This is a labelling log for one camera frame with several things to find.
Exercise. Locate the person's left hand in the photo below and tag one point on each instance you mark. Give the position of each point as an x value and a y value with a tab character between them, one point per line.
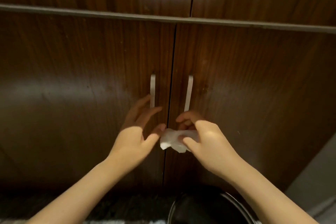
130	142

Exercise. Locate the person's right hand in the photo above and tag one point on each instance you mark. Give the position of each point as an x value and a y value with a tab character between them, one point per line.
212	147

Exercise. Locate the person's left middle finger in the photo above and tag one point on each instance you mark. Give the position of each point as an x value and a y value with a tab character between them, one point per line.
136	111

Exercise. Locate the person's right thumb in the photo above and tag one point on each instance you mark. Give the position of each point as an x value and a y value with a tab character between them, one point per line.
190	144

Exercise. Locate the person's left thumb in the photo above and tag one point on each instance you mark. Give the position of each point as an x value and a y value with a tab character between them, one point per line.
155	137

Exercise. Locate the white tissue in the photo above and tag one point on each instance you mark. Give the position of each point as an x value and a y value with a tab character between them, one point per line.
172	139

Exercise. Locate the person's left forearm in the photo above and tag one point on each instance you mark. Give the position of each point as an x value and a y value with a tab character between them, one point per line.
81	195

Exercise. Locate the person's right forearm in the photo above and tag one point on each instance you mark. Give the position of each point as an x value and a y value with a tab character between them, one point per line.
265	195

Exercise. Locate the black pot with metal rim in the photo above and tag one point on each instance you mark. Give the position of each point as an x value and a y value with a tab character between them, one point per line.
207	209

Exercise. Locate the grey cabinet trim strip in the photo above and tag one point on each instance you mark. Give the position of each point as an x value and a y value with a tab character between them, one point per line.
168	18

